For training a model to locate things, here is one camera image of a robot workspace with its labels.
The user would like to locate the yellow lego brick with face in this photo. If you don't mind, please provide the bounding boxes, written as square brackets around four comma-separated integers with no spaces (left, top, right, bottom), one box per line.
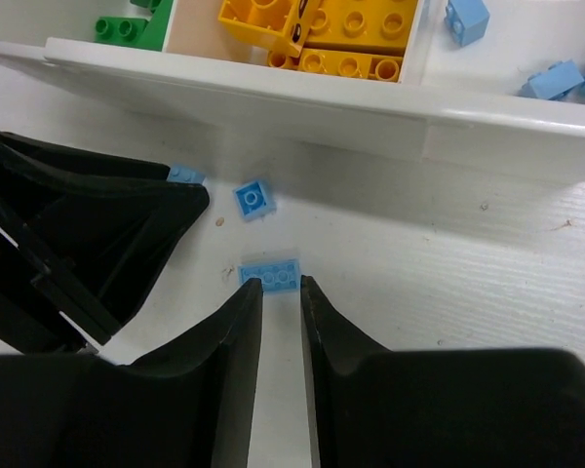
[218,0,321,58]

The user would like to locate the light blue lego plate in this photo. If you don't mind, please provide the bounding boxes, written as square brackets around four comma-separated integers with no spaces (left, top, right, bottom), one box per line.
[238,258,301,294]

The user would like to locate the light blue lego tile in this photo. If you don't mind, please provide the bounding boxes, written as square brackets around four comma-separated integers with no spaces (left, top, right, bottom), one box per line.
[518,60,584,100]

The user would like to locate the yellow lego brick under stack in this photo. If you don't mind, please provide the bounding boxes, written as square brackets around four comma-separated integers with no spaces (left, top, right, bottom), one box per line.
[266,0,418,83]

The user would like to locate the light blue lego slope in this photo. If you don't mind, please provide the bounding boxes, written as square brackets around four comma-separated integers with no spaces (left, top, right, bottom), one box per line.
[444,0,490,48]

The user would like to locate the white three-compartment plastic bin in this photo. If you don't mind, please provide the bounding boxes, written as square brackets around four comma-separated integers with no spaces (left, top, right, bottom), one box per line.
[0,1,585,182]

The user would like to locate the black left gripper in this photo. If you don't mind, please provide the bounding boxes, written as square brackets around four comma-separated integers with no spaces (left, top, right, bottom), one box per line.
[0,133,263,467]

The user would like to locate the blue small square lego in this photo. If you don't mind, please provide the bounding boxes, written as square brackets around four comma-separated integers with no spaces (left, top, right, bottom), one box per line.
[167,164,206,184]

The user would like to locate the blue lego with stud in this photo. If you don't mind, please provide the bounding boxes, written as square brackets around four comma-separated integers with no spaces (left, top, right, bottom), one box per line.
[233,179,277,222]

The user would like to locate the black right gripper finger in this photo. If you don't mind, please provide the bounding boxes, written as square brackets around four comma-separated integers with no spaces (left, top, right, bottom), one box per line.
[300,276,585,467]

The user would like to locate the green lego plate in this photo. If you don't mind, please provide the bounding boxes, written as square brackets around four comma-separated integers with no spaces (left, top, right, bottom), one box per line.
[95,0,174,52]

